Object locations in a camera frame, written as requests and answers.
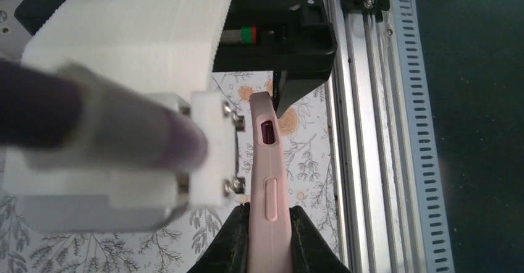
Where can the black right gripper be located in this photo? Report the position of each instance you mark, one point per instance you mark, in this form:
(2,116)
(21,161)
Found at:
(291,38)

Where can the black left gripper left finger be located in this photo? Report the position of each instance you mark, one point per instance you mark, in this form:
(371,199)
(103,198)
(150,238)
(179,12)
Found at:
(228,252)

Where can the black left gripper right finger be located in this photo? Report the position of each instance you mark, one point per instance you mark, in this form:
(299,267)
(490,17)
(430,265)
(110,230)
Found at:
(310,251)

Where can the floral patterned table mat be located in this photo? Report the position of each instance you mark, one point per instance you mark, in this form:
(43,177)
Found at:
(76,245)

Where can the aluminium front rail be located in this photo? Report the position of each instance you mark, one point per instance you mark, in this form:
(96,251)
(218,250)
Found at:
(374,181)

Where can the perforated grey cable duct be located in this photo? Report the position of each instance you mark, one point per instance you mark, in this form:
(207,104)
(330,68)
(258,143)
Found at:
(428,186)

